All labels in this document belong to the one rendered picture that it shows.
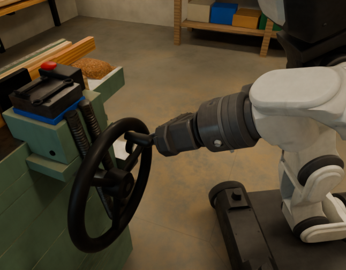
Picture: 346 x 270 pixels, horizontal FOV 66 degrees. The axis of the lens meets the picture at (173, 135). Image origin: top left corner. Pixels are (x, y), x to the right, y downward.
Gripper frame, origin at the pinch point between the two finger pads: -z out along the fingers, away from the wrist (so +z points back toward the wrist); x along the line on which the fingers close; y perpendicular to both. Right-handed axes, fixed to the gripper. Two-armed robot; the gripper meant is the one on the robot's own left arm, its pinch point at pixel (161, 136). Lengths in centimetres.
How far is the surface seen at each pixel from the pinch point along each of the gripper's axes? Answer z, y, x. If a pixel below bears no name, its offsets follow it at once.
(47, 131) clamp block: -13.9, 8.1, -13.0
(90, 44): -35, 30, 25
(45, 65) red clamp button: -16.1, 20.4, -6.8
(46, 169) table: -19.7, 1.2, -13.0
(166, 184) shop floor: -69, -45, 76
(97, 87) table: -23.1, 14.6, 10.2
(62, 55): -34.6, 26.8, 12.5
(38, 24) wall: -292, 141, 196
